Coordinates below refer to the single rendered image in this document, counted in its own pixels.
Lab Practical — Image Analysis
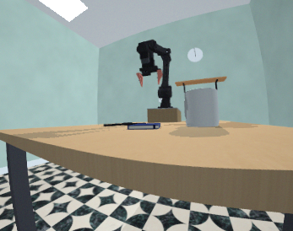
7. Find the dark blue flat rectangular pad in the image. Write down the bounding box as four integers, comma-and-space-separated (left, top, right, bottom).
128, 123, 160, 130

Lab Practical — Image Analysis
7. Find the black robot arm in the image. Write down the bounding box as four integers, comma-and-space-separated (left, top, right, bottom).
137, 40, 173, 108

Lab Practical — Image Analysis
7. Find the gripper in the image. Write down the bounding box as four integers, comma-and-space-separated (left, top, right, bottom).
136, 66, 163, 87

